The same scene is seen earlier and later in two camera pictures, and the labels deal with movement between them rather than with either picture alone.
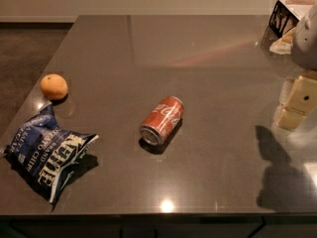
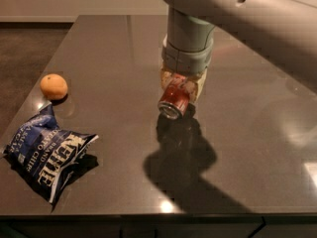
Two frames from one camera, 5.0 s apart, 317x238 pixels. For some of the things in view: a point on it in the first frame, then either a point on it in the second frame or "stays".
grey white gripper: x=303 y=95 to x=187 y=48
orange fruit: x=53 y=85 stays
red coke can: x=161 y=121 to x=174 y=97
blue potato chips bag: x=42 y=154 stays
